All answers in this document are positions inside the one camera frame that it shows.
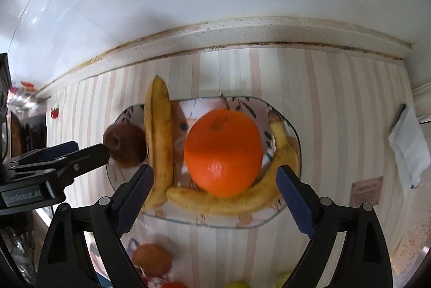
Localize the curved yellow banana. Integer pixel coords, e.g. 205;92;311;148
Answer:
166;113;300;216

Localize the white cloth on hook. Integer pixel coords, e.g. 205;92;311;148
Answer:
388;105;431;189

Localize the orange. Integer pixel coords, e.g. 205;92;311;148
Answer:
184;108;264;197

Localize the striped table mat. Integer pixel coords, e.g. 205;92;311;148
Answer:
45;45;431;288

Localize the small pink label card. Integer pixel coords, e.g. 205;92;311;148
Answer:
350;176;384;207

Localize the brown pear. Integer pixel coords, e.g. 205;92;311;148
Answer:
131;243;173;278

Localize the dark red apple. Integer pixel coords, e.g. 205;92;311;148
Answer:
103;123;149;168

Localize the straight yellow banana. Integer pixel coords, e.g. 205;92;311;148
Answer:
143;75;175;210

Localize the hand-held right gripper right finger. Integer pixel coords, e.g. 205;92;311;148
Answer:
276;164;394;288

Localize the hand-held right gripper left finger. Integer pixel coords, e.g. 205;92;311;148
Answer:
36;164;155;288

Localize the lace patterned cloth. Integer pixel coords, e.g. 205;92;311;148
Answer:
392;214;431;278

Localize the dark glossy surface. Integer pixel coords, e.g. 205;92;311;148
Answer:
0;99;48;160

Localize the patterned ceramic plate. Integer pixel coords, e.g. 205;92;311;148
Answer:
106;96;302;229

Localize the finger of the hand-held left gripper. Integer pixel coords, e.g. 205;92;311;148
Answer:
13;144;110;189
8;140;80;169

